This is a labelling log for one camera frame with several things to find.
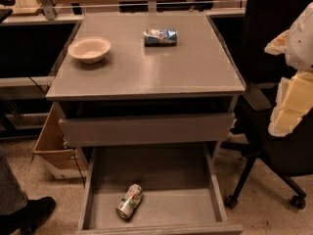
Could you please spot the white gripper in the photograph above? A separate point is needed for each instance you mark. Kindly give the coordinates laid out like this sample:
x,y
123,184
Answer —
x,y
302,44

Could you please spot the green silver 7up can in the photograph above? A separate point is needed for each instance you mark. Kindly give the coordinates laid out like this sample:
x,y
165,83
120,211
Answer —
x,y
130,201

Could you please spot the closed grey top drawer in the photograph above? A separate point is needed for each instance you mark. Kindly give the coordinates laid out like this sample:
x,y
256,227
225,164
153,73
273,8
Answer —
x,y
112,131

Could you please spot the blue silver soda can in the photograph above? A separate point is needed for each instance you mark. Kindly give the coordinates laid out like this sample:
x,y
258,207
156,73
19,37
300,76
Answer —
x,y
158,37

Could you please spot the grey drawer cabinet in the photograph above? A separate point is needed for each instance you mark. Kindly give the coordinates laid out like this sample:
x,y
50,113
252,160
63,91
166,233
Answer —
x,y
196,76

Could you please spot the open grey middle drawer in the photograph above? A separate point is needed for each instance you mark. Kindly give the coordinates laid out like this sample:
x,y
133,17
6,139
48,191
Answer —
x,y
181,192

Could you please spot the black office chair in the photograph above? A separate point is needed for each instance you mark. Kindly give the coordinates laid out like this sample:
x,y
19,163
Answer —
x,y
288,156

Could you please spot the white ceramic bowl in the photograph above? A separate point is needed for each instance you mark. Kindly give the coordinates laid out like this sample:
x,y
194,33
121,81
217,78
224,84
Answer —
x,y
89,50

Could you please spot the open cardboard box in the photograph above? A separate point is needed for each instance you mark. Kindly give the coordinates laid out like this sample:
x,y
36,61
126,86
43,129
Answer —
x,y
57,155

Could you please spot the grey trouser leg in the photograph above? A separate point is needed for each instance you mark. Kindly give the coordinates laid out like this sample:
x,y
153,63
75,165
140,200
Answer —
x,y
12,197

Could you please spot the black shoe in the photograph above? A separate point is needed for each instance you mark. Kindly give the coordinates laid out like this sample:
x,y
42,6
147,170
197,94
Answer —
x,y
29,218

